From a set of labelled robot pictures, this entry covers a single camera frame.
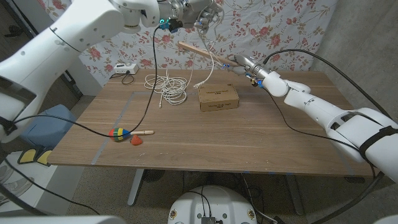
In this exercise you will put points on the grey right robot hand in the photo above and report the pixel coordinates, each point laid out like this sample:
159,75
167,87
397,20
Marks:
245,62

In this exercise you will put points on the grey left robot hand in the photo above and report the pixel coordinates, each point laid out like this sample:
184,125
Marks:
200,11

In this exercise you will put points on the wooden stick with metal brackets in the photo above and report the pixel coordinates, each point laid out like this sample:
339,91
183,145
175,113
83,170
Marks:
192,49

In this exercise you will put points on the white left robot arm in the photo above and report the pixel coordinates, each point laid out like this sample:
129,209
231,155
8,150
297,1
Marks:
62,40

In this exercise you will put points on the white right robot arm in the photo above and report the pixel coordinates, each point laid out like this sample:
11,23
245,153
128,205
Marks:
311,102

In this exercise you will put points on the brown cardboard package box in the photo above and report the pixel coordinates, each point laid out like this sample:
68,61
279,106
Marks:
217,99

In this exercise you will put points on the red toy strawberry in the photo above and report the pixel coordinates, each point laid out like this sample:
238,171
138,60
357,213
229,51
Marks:
136,140

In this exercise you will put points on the colourful striped wooden maraca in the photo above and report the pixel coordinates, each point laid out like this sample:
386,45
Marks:
118,134

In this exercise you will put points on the floral printed backdrop cloth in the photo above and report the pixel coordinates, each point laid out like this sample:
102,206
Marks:
280,25

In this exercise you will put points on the white power strip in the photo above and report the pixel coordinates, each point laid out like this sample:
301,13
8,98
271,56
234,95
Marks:
126,68

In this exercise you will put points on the metal table leg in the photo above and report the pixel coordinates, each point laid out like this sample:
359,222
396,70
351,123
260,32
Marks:
136,186
294,194

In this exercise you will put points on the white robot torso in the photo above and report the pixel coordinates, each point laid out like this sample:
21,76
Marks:
214,202

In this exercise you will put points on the black round floor object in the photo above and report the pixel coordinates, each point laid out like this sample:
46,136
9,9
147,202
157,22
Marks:
154,175

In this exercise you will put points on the blue padded stool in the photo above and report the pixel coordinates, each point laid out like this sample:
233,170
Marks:
49,130

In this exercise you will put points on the yellow black foot pedal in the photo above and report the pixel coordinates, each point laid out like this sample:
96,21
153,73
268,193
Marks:
44,157
27,155

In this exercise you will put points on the white robot torso rim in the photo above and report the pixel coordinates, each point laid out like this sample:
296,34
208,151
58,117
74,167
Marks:
62,220

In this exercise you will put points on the grey sneaker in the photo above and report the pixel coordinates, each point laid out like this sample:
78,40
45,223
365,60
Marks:
18,186
4,172

